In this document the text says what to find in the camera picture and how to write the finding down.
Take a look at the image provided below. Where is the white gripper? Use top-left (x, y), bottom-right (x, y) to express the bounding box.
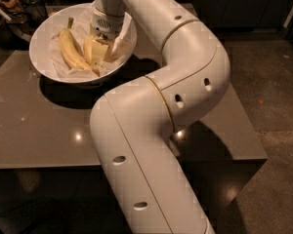
top-left (91, 7), bottom-right (125, 67)

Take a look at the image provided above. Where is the yellow banana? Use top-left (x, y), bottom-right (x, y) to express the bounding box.
top-left (59, 17), bottom-right (91, 71)
top-left (83, 24), bottom-right (113, 76)

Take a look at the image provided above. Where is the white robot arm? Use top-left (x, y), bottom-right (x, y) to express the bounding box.
top-left (90, 0), bottom-right (230, 234)

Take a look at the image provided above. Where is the white bowl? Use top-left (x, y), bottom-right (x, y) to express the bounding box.
top-left (29, 3), bottom-right (137, 86)

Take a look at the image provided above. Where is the white paper towel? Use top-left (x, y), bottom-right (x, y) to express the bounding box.
top-left (50, 8), bottom-right (137, 83)

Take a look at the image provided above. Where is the clutter on dark side table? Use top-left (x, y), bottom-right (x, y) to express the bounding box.
top-left (0, 0), bottom-right (54, 50)

